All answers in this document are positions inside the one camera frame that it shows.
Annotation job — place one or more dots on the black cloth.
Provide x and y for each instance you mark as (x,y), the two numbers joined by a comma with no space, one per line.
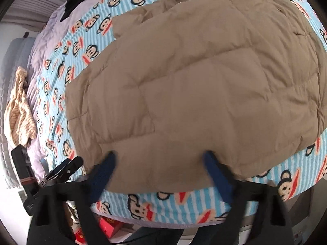
(74,1)

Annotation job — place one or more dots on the monkey printed blue blanket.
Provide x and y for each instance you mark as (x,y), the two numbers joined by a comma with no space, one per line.
(84,46)

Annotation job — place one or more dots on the beige striped cloth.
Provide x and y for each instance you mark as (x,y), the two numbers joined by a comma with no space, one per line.
(19,112)

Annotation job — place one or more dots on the red box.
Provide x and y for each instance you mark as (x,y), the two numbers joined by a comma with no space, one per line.
(111,225)

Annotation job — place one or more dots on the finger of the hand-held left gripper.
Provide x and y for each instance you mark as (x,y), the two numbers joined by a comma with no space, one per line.
(72,167)
(60,168)

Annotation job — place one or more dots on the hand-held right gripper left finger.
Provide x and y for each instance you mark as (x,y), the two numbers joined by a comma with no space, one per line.
(102,176)

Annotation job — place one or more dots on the tan down jacket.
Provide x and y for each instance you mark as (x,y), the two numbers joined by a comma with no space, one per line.
(191,81)

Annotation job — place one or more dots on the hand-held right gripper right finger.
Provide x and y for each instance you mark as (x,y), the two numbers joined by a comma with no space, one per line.
(217,176)

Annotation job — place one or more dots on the grey padded headboard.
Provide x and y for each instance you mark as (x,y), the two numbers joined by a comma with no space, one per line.
(10,63)

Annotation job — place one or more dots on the grey bed frame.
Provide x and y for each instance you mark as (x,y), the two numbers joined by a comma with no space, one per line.
(306,209)

